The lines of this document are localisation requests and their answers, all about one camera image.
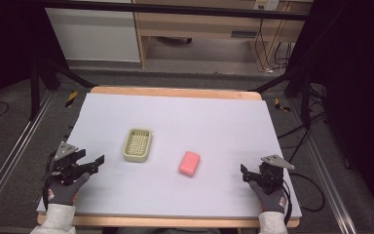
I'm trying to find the yellow black striped tape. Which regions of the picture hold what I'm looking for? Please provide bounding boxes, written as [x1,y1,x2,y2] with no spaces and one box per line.
[274,97,291,113]
[64,91,79,108]

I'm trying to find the pink soap bar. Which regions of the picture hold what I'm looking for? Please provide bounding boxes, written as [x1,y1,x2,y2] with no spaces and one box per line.
[178,150,202,178]

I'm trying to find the black curtain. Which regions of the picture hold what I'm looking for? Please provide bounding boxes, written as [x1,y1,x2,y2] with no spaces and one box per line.
[0,0,66,120]
[286,0,374,225]

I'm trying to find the white wall socket strip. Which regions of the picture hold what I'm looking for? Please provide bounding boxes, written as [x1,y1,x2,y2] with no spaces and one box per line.
[253,0,281,11]

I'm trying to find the black floor cables bundle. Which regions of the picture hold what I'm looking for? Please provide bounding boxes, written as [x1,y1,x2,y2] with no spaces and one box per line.
[276,82,329,164]

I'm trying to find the black frame stand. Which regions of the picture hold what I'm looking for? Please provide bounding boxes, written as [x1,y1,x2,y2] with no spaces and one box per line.
[247,66,314,130]
[28,57,96,122]

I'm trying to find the black cables under desk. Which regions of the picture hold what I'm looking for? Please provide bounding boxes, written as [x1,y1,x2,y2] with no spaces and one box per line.
[253,18,294,73]

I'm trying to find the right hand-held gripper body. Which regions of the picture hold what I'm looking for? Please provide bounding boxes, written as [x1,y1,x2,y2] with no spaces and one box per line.
[257,154,296,195]

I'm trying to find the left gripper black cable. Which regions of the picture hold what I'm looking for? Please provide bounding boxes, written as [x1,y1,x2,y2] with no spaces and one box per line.
[41,152,57,213]

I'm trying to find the wooden table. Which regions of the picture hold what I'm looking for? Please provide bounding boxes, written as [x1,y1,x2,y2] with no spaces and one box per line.
[36,85,302,229]

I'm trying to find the black looped floor cable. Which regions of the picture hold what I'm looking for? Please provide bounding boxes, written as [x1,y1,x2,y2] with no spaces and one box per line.
[288,172,326,214]

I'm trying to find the white foam board mat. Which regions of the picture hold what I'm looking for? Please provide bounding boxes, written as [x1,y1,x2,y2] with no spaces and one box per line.
[36,93,304,220]

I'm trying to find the person's right hand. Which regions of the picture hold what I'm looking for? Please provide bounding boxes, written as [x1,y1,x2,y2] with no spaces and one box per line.
[248,180,288,215]

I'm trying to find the beige slotted soap dish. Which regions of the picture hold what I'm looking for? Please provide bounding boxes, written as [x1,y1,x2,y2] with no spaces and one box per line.
[122,127,154,163]

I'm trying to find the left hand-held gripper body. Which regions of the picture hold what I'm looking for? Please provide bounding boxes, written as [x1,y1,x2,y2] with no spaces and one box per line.
[47,140,94,187]

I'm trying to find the metal floor rail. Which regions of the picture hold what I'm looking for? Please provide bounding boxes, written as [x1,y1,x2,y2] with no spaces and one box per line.
[0,90,56,225]
[286,97,359,234]

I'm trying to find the black metal frame bar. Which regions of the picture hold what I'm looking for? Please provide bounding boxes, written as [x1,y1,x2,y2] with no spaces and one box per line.
[40,0,310,21]

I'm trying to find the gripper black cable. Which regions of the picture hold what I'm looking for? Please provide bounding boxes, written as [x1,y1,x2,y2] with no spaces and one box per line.
[280,176,294,226]
[41,152,57,213]

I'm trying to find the white cabinet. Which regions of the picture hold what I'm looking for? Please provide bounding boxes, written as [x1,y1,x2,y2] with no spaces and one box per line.
[44,0,142,63]

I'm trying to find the light wooden desk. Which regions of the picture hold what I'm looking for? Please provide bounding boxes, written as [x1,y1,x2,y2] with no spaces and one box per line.
[131,0,315,72]

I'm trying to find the person's left hand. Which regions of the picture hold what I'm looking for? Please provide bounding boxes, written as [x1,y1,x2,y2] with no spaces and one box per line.
[46,172,92,207]

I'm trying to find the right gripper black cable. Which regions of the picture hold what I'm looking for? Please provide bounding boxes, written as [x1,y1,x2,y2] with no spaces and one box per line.
[280,176,294,226]

